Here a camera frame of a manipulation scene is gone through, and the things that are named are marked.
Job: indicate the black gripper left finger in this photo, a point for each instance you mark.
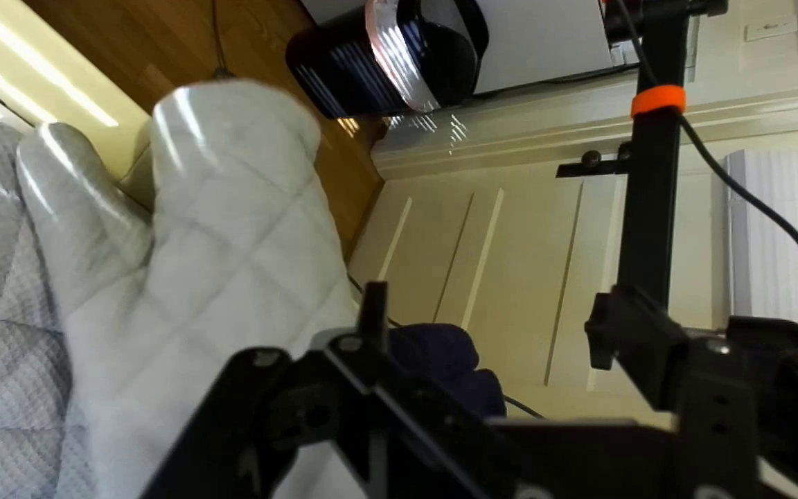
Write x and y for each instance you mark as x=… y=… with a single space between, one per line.
x=325 y=425

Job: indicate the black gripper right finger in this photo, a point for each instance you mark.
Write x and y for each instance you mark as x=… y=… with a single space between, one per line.
x=761 y=418

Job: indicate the navy blue towel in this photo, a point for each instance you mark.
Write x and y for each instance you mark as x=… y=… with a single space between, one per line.
x=444 y=355

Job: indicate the white ribbed panel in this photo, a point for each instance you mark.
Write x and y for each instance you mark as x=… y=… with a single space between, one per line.
x=783 y=240

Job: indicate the black ribbed round object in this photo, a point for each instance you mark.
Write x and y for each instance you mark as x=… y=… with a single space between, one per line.
x=388 y=60

